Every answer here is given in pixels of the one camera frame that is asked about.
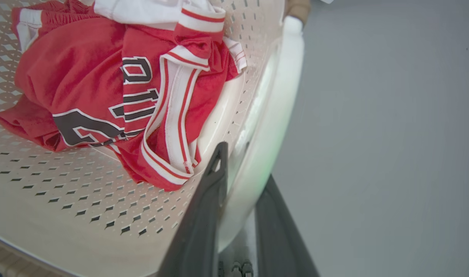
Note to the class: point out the white garment with red stripe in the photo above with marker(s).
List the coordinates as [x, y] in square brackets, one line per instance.
[157, 11]

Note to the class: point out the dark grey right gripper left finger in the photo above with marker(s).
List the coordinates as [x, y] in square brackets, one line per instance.
[197, 227]

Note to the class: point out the red basketball jersey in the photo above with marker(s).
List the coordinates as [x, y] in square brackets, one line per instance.
[103, 96]

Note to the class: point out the white perforated plastic laundry basket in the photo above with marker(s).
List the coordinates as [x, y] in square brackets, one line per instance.
[84, 200]

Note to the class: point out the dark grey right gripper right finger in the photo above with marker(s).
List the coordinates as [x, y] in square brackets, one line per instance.
[278, 234]

